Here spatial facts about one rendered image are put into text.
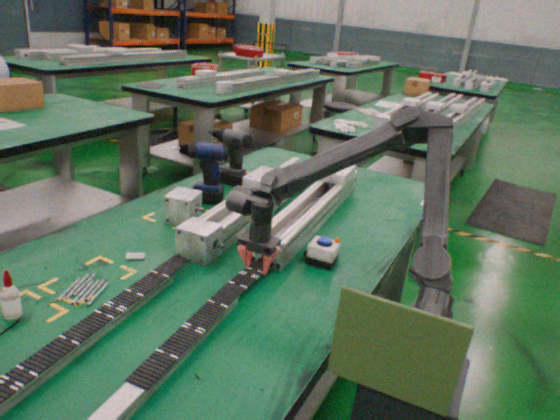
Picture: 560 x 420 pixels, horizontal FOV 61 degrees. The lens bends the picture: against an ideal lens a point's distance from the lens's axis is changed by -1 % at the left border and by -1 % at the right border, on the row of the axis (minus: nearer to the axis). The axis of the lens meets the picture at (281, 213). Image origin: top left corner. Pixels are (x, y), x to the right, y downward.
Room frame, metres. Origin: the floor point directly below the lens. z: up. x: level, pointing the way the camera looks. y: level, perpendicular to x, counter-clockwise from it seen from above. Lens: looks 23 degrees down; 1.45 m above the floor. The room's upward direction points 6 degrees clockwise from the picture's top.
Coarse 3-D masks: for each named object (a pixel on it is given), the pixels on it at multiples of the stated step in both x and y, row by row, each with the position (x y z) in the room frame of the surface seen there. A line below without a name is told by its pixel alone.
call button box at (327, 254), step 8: (312, 240) 1.25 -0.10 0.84; (312, 248) 1.21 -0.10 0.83; (320, 248) 1.21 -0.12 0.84; (328, 248) 1.21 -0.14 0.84; (336, 248) 1.22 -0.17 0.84; (312, 256) 1.21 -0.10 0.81; (320, 256) 1.20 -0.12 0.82; (328, 256) 1.19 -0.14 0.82; (336, 256) 1.23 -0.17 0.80; (312, 264) 1.21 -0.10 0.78; (320, 264) 1.20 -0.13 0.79; (328, 264) 1.19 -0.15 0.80
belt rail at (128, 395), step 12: (228, 312) 0.93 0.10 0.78; (216, 324) 0.88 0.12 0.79; (204, 336) 0.83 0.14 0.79; (192, 348) 0.79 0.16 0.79; (180, 360) 0.75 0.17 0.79; (168, 372) 0.71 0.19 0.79; (132, 384) 0.65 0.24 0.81; (156, 384) 0.68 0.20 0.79; (120, 396) 0.62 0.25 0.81; (132, 396) 0.62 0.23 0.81; (144, 396) 0.64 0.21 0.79; (108, 408) 0.59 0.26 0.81; (120, 408) 0.59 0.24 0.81; (132, 408) 0.61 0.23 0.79
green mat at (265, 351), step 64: (384, 192) 1.90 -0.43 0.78; (0, 256) 1.09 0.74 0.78; (64, 256) 1.12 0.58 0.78; (384, 256) 1.31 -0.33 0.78; (0, 320) 0.83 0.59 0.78; (64, 320) 0.85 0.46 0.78; (128, 320) 0.87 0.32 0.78; (256, 320) 0.92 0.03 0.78; (320, 320) 0.95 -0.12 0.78; (64, 384) 0.66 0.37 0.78; (192, 384) 0.70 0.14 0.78; (256, 384) 0.71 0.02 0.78
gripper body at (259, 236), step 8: (256, 224) 1.11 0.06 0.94; (264, 224) 1.10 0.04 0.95; (248, 232) 1.15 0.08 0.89; (256, 232) 1.10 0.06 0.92; (264, 232) 1.10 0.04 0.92; (240, 240) 1.11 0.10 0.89; (248, 240) 1.11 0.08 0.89; (256, 240) 1.10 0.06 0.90; (264, 240) 1.10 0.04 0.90; (272, 240) 1.12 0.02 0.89; (280, 240) 1.13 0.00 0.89; (264, 248) 1.09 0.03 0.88; (272, 248) 1.08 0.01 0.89
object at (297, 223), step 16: (304, 192) 1.57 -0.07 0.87; (320, 192) 1.69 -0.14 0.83; (336, 192) 1.62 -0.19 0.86; (288, 208) 1.42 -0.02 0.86; (304, 208) 1.52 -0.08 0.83; (320, 208) 1.45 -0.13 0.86; (336, 208) 1.65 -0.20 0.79; (272, 224) 1.28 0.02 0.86; (288, 224) 1.38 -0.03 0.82; (304, 224) 1.31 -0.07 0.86; (320, 224) 1.47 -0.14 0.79; (288, 240) 1.19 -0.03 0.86; (304, 240) 1.33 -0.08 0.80; (256, 256) 1.19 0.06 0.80; (288, 256) 1.20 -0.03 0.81
